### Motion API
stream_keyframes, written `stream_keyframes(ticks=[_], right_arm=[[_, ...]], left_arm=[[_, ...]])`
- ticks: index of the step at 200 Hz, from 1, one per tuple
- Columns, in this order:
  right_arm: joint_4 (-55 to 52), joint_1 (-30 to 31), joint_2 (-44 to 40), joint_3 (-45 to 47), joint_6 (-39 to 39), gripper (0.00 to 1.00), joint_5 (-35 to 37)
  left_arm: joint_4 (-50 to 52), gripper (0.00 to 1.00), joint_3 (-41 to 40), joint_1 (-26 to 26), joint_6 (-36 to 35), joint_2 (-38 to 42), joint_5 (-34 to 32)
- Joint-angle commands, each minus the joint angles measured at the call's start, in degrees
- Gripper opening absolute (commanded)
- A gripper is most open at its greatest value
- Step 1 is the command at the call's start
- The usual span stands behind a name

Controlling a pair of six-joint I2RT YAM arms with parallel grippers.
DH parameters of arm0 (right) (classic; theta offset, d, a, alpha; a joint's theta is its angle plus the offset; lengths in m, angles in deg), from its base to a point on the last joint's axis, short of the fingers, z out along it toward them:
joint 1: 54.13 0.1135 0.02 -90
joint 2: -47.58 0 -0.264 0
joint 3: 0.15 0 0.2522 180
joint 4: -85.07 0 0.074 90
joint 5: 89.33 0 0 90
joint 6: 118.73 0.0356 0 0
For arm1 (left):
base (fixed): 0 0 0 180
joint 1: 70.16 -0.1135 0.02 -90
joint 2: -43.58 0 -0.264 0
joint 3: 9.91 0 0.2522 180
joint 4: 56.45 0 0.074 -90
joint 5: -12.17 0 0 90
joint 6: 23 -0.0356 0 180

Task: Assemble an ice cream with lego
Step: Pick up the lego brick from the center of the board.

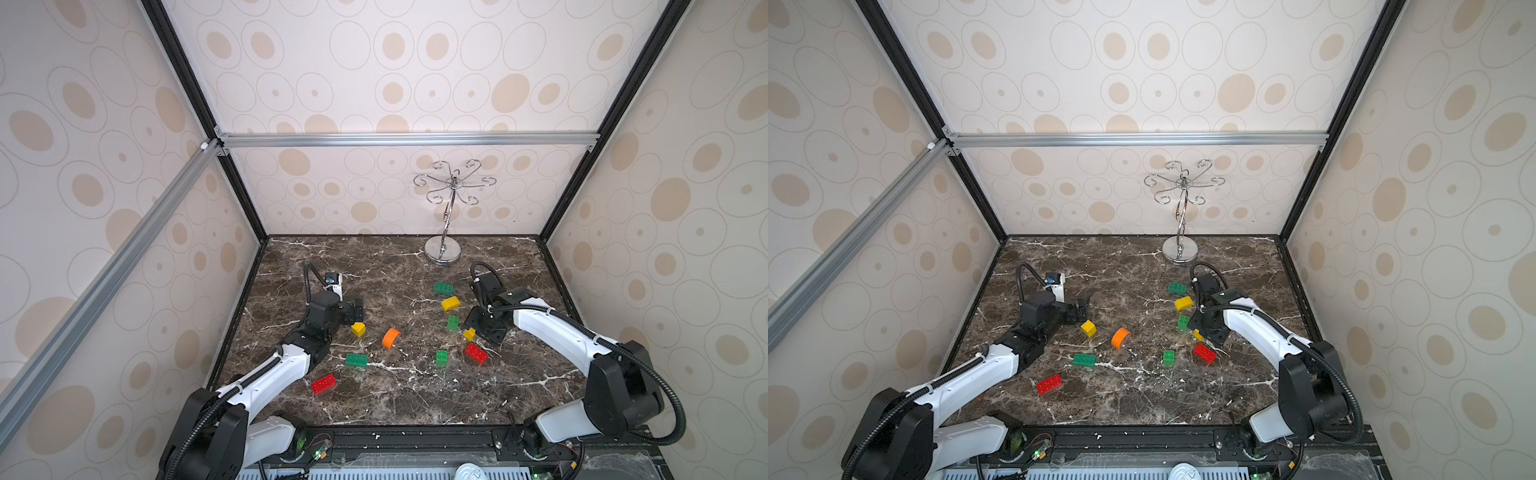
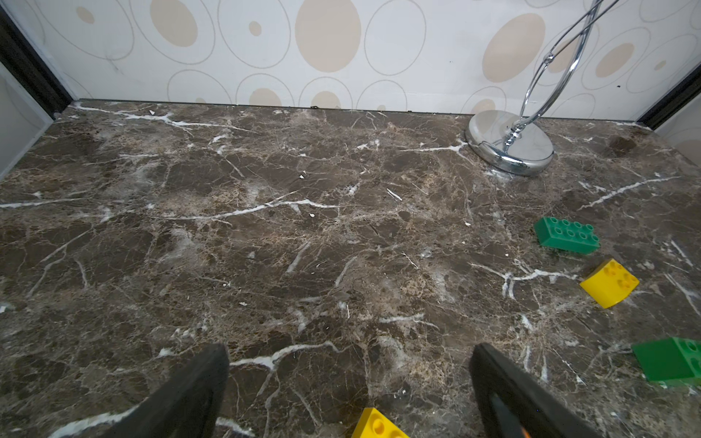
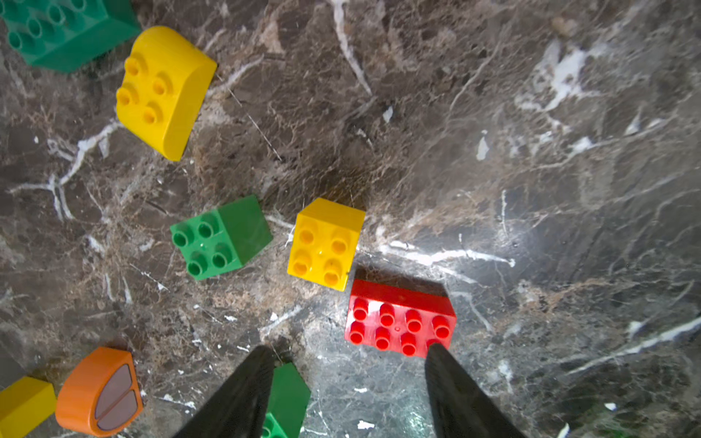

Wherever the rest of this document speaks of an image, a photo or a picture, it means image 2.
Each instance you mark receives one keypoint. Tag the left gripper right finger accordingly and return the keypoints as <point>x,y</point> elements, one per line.
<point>512,404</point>

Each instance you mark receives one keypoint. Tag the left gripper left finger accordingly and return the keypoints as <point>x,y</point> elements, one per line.
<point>185,406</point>

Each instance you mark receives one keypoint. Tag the yellow square lego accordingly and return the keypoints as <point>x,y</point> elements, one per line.
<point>373,424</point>
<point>610,283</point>

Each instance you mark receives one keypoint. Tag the yellow square lego back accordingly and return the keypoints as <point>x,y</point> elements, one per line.
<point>610,283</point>

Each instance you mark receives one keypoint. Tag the green long lego back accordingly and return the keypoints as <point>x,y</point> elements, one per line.
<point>566,235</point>

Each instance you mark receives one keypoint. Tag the green square lego middle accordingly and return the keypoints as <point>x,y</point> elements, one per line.
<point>672,361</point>

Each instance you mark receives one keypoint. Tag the chrome hook stand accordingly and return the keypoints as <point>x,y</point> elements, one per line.
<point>513,143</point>

